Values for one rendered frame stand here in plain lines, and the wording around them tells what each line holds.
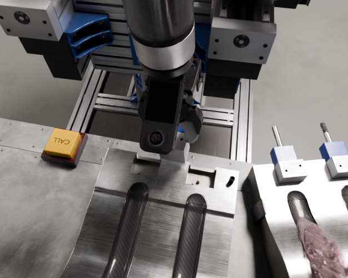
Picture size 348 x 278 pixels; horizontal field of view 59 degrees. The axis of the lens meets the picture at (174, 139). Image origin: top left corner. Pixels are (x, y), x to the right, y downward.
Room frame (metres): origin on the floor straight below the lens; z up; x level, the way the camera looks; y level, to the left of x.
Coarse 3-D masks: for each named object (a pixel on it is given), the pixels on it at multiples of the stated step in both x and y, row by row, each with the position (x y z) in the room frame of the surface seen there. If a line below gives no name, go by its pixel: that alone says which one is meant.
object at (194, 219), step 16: (128, 192) 0.20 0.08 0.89; (144, 192) 0.21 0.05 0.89; (128, 208) 0.18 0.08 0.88; (144, 208) 0.17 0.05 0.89; (192, 208) 0.18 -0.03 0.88; (128, 224) 0.15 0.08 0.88; (192, 224) 0.15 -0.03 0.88; (128, 240) 0.12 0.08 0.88; (192, 240) 0.12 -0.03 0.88; (112, 256) 0.09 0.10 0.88; (128, 256) 0.09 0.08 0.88; (176, 256) 0.09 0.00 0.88; (192, 256) 0.09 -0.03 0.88; (112, 272) 0.07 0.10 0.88; (128, 272) 0.07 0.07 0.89; (176, 272) 0.07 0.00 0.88; (192, 272) 0.07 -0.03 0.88
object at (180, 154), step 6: (180, 132) 0.29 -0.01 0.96; (180, 138) 0.28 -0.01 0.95; (186, 138) 0.28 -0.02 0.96; (180, 144) 0.27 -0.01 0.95; (186, 144) 0.27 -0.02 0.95; (174, 150) 0.26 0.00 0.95; (180, 150) 0.26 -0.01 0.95; (186, 150) 0.27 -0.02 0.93; (162, 156) 0.27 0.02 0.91; (168, 156) 0.26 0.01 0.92; (174, 156) 0.26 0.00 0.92; (180, 156) 0.26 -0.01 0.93; (186, 156) 0.27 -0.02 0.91; (180, 162) 0.26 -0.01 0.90
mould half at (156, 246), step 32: (128, 160) 0.27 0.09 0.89; (96, 192) 0.21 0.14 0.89; (160, 192) 0.20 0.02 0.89; (192, 192) 0.20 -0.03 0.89; (224, 192) 0.20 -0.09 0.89; (96, 224) 0.15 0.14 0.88; (160, 224) 0.15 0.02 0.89; (224, 224) 0.15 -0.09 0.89; (96, 256) 0.09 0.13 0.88; (160, 256) 0.09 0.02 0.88; (224, 256) 0.09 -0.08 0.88
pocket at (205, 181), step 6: (192, 168) 0.26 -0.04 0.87; (198, 168) 0.26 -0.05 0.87; (204, 168) 0.26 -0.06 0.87; (192, 174) 0.25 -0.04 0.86; (198, 174) 0.25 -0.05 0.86; (204, 174) 0.25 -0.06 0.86; (210, 174) 0.25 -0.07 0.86; (186, 180) 0.23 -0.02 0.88; (192, 180) 0.24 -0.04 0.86; (204, 180) 0.24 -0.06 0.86; (210, 180) 0.24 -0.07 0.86; (204, 186) 0.23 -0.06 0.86; (210, 186) 0.23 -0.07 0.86
